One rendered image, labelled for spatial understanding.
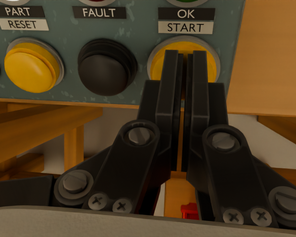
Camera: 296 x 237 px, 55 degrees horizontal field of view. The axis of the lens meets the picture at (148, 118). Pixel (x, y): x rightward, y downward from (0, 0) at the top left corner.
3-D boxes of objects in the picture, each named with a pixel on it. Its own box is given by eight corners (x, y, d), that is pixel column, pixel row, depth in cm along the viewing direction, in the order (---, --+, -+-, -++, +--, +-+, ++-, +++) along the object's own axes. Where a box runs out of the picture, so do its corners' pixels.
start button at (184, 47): (211, 90, 14) (212, 106, 13) (152, 88, 14) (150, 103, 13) (219, 35, 12) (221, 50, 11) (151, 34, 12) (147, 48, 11)
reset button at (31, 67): (66, 83, 14) (58, 98, 14) (22, 82, 15) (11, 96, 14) (54, 40, 13) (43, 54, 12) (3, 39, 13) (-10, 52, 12)
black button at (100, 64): (135, 86, 14) (130, 102, 13) (87, 84, 14) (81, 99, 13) (131, 42, 12) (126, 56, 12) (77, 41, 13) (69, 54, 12)
